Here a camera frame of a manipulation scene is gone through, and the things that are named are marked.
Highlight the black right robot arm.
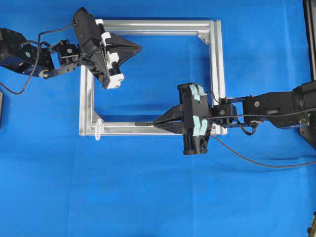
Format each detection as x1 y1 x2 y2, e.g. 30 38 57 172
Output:
153 81 316 155

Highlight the yellow object bottom right corner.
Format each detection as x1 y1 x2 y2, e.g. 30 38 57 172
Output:
307 211 316 237

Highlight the black wire with plug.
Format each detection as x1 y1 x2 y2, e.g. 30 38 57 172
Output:
134 106 316 169

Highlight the white string loop clip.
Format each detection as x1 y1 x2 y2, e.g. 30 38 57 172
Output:
94 118 104 141

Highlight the dark plate left edge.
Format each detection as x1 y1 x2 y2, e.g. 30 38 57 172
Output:
0 92 3 128

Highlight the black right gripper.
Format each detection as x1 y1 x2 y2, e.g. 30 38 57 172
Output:
153 83 212 155

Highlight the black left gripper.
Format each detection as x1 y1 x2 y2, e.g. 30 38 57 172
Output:
73 7 142 89

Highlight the silver aluminium extrusion frame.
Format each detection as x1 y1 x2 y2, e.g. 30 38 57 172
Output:
79 19 226 137

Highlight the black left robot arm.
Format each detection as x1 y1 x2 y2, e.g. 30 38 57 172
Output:
0 7 142 89

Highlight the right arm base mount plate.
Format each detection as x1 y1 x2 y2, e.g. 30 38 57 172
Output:
299 125 316 149

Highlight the black vertical rail right edge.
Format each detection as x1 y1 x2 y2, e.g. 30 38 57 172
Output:
303 0 316 80

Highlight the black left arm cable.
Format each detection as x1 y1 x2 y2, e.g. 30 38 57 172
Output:
0 21 77 95

